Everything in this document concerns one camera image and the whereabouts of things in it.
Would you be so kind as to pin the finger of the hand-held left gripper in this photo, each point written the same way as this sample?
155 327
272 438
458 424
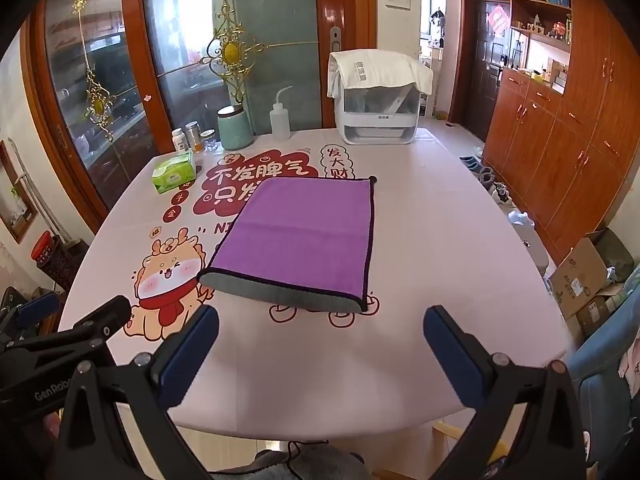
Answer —
37 308
107 315

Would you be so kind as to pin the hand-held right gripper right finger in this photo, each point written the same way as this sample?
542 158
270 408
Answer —
454 355

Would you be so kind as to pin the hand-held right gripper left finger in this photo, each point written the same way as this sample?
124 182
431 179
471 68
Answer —
191 350

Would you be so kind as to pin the purple towel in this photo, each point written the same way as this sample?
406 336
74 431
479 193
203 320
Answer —
300 235

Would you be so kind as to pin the red container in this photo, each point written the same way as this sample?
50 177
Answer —
42 247

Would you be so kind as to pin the printed cartoon tablecloth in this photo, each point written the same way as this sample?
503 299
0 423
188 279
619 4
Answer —
425 240

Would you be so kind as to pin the small cardboard box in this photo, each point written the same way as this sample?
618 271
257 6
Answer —
597 310

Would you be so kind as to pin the blue chair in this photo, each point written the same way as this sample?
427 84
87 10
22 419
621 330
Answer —
605 360

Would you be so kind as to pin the large cardboard box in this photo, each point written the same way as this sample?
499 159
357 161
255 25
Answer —
582 270

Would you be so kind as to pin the green tissue pack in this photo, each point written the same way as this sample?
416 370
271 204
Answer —
172 172

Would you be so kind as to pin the grey cloth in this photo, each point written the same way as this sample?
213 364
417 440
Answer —
325 462

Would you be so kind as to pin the white pill bottle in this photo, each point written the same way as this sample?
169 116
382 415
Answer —
180 142

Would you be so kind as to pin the green bag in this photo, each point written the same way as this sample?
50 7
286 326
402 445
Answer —
612 255

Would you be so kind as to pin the glass sliding door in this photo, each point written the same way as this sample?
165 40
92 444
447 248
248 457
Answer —
280 50
90 125

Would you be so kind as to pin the brown jar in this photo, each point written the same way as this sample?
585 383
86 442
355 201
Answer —
194 137

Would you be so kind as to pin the small glass jar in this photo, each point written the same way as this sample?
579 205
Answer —
209 141

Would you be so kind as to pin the teal canister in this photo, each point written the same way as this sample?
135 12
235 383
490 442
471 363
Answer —
235 129

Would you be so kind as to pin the clear squeeze wash bottle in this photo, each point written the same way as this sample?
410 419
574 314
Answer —
280 120

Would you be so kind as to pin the white countertop appliance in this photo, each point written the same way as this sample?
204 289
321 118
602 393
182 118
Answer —
377 120

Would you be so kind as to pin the dark entry door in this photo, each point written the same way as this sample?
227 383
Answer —
482 70

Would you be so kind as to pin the white towel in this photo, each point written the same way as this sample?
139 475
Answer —
380 67

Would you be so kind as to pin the red door decoration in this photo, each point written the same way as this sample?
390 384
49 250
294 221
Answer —
498 20

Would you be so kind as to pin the wooden wall cabinet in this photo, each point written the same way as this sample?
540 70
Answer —
575 125

